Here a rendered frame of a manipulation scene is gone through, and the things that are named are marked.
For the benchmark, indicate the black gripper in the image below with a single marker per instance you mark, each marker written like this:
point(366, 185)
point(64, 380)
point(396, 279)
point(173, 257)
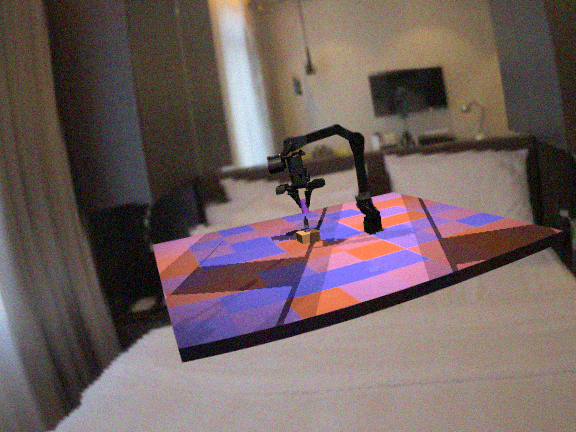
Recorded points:
point(299, 181)

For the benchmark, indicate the tan square block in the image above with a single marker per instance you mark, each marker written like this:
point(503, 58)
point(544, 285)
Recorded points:
point(308, 237)

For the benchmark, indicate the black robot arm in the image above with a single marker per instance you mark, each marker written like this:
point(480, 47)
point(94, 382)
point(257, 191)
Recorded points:
point(372, 222)

